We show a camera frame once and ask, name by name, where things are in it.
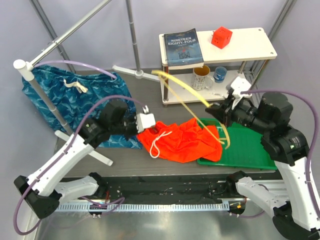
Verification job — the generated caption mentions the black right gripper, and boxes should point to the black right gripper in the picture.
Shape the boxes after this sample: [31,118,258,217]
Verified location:
[206,92,271,133]

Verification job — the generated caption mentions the yellow hanger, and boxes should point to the yellow hanger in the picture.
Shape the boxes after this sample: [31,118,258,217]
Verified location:
[151,69,232,151]

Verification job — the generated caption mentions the orange shorts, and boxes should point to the orange shorts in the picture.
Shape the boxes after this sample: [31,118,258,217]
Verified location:
[137,118,223,164]

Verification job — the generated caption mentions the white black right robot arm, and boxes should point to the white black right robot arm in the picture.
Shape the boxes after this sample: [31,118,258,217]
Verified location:
[206,91,320,240]

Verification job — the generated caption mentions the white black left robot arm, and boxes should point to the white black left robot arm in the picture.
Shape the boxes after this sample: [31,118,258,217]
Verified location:
[14,95,142,220]

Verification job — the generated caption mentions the blue patterned shorts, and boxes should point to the blue patterned shorts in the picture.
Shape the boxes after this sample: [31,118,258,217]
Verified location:
[22,65,142,149]

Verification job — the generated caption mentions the white patterned mug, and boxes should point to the white patterned mug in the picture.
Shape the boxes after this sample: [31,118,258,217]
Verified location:
[191,65,215,91]

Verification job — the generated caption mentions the blue glass cup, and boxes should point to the blue glass cup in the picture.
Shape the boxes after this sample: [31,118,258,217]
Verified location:
[213,66,228,83]

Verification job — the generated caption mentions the green plastic tray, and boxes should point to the green plastic tray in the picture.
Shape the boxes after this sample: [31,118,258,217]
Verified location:
[197,123,277,170]

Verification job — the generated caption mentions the white two-tier shelf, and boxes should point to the white two-tier shelf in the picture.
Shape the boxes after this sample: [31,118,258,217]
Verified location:
[158,27,277,105]

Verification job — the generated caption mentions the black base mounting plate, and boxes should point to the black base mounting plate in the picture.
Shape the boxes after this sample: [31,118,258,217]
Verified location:
[57,172,283,205]

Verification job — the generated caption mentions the Nineteen Eighty-Four book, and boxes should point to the Nineteen Eighty-Four book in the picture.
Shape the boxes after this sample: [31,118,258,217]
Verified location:
[163,28,204,70]

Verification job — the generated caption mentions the red cube power strip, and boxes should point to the red cube power strip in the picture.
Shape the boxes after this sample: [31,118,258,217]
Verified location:
[211,26,233,49]

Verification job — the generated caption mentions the white clothes rack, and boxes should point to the white clothes rack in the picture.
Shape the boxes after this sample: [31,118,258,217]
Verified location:
[13,0,161,167]

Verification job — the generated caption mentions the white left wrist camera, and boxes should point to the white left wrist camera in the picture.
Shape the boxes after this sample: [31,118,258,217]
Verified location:
[136,105,156,134]

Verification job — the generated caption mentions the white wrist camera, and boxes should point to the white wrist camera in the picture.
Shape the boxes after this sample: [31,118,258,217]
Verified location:
[226,75,252,110]
[136,105,156,134]

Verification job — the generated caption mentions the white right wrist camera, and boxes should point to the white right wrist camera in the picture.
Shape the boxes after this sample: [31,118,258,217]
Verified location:
[226,75,252,110]

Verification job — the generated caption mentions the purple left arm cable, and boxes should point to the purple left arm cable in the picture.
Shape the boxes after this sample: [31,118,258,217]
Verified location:
[12,95,148,236]

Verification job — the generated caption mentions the white slotted cable duct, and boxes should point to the white slotted cable duct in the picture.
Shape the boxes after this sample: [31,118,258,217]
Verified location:
[56,201,230,213]

